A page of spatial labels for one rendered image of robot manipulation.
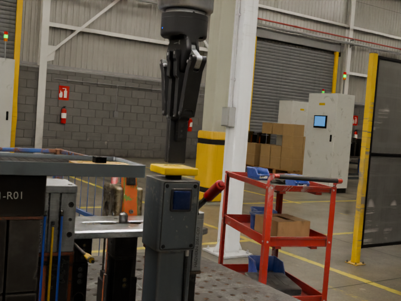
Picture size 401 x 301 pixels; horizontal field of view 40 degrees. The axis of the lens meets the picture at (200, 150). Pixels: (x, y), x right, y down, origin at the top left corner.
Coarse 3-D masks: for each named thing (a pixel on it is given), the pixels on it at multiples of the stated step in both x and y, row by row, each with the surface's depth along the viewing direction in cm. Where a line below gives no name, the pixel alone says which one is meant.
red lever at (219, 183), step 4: (220, 180) 95; (216, 184) 95; (220, 184) 95; (224, 184) 96; (212, 188) 96; (216, 188) 95; (220, 188) 95; (224, 188) 95; (208, 192) 97; (212, 192) 96; (216, 192) 96; (220, 192) 96; (204, 196) 98; (208, 196) 97; (212, 196) 97; (200, 200) 100; (204, 200) 100; (208, 200) 98; (200, 204) 101
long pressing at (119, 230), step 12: (84, 216) 125; (96, 216) 126; (108, 216) 127; (132, 216) 129; (84, 228) 112; (96, 228) 113; (108, 228) 114; (120, 228) 115; (132, 228) 114; (204, 228) 121
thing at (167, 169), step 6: (150, 168) 90; (156, 168) 88; (162, 168) 85; (168, 168) 85; (174, 168) 86; (180, 168) 86; (186, 168) 87; (192, 168) 87; (168, 174) 85; (174, 174) 86; (180, 174) 86; (186, 174) 87; (192, 174) 87
